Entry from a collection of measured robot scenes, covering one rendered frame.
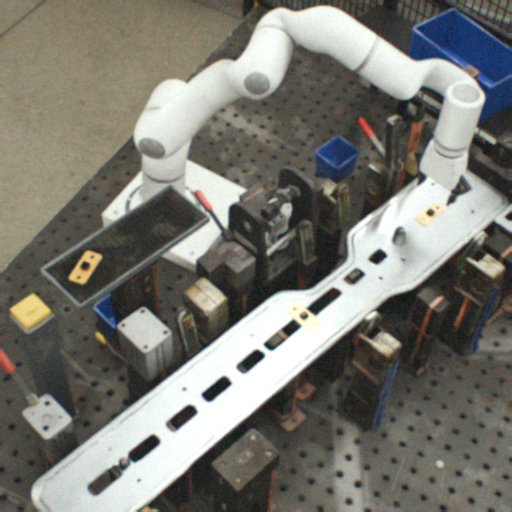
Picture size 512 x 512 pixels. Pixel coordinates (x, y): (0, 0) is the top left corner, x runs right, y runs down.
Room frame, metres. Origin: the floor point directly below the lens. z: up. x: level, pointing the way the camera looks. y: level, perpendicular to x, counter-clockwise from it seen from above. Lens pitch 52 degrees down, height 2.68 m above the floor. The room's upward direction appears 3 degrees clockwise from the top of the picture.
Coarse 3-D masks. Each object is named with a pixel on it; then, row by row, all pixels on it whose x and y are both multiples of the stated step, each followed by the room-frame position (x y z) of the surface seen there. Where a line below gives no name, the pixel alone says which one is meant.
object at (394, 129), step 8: (392, 120) 1.60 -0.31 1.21; (400, 120) 1.61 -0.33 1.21; (392, 128) 1.59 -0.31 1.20; (400, 128) 1.58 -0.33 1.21; (408, 128) 1.59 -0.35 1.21; (392, 136) 1.58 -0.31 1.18; (400, 136) 1.60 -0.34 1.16; (392, 144) 1.58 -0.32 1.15; (400, 144) 1.60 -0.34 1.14; (392, 152) 1.58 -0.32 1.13; (400, 152) 1.60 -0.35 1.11; (392, 160) 1.58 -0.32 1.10
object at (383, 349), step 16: (384, 336) 1.09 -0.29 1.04; (368, 352) 1.06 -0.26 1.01; (384, 352) 1.04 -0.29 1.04; (368, 368) 1.06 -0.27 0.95; (384, 368) 1.03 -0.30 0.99; (352, 384) 1.08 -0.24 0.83; (368, 384) 1.05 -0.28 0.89; (384, 384) 1.04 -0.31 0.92; (352, 400) 1.07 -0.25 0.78; (368, 400) 1.05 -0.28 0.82; (384, 400) 1.07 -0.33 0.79; (352, 416) 1.06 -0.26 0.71; (368, 416) 1.03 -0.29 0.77; (384, 416) 1.07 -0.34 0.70
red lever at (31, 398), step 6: (0, 354) 0.93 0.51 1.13; (0, 360) 0.92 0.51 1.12; (6, 360) 0.92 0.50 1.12; (6, 366) 0.91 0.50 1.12; (12, 366) 0.92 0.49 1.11; (12, 372) 0.91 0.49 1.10; (18, 378) 0.90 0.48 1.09; (18, 384) 0.89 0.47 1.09; (24, 384) 0.89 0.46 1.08; (24, 390) 0.88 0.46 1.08; (30, 396) 0.87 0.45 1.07; (36, 396) 0.87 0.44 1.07; (30, 402) 0.86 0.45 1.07; (36, 402) 0.86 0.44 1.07
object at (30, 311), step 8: (32, 296) 1.06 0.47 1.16; (24, 304) 1.04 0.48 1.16; (32, 304) 1.04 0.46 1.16; (40, 304) 1.04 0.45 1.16; (16, 312) 1.02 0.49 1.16; (24, 312) 1.02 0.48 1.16; (32, 312) 1.02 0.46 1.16; (40, 312) 1.02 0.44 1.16; (48, 312) 1.02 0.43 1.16; (24, 320) 1.00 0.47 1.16; (32, 320) 1.00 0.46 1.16
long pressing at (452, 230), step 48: (432, 192) 1.57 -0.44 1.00; (480, 192) 1.58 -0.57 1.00; (384, 240) 1.40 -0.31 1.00; (432, 240) 1.41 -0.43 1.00; (336, 288) 1.25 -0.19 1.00; (384, 288) 1.25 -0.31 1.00; (240, 336) 1.09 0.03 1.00; (336, 336) 1.11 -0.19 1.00; (192, 384) 0.96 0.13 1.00; (240, 384) 0.97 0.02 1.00; (144, 432) 0.84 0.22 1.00; (192, 432) 0.85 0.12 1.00; (48, 480) 0.73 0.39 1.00; (144, 480) 0.74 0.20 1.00
